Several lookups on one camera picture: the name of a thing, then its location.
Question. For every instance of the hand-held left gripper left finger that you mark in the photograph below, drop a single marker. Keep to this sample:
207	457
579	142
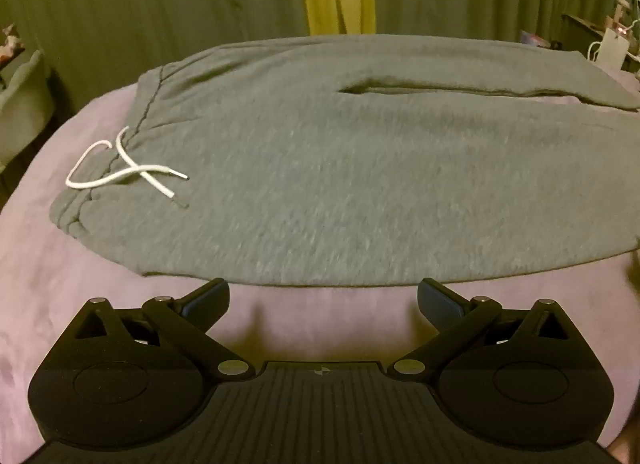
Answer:
206	300

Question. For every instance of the white charger box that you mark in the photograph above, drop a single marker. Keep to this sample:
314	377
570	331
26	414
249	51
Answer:
614	46

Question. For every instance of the floral patterned object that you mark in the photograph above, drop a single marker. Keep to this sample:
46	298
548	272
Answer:
10	41

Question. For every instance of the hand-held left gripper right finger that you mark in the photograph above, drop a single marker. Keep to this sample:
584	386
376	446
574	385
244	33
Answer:
440	301

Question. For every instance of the dark side table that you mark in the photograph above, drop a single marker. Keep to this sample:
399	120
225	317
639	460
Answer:
580	33

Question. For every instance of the colourful small packet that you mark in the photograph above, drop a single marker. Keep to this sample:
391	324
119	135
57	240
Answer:
534	38

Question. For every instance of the pink blanket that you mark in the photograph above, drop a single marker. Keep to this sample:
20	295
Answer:
125	324

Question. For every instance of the grey sweat pants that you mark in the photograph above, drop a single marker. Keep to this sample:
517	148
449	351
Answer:
350	168

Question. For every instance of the grey upholstered chair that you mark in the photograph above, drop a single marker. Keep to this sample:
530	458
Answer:
22	103

